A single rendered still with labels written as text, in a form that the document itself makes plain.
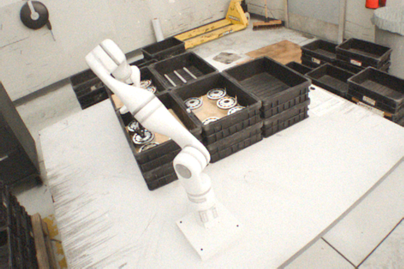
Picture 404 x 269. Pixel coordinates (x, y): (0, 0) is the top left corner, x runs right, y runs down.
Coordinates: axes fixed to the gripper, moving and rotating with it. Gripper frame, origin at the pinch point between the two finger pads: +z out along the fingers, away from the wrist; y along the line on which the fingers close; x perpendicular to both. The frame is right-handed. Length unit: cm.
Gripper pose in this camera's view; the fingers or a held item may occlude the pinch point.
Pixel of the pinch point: (146, 134)
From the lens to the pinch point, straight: 141.3
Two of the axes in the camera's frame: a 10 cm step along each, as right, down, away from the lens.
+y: 3.5, -5.9, 7.3
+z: 1.6, 8.1, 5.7
